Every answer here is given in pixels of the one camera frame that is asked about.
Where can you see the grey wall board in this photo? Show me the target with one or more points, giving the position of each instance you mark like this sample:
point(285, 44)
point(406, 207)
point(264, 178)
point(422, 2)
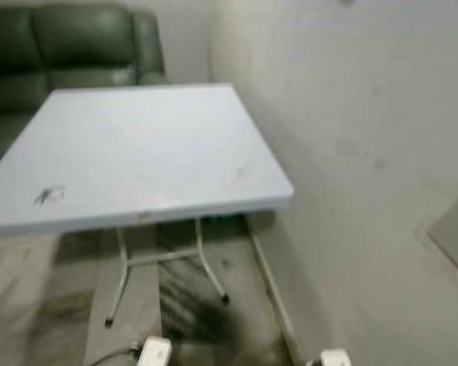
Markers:
point(454, 236)

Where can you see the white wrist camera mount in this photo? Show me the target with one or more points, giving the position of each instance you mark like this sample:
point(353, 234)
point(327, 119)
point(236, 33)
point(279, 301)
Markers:
point(336, 358)
point(156, 352)

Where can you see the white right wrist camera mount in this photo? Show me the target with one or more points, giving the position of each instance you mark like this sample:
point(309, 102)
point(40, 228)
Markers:
point(336, 358)

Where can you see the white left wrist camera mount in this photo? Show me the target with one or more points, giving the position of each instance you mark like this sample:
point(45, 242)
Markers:
point(156, 352)

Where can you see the green leather sofa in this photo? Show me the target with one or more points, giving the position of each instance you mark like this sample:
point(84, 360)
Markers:
point(76, 38)

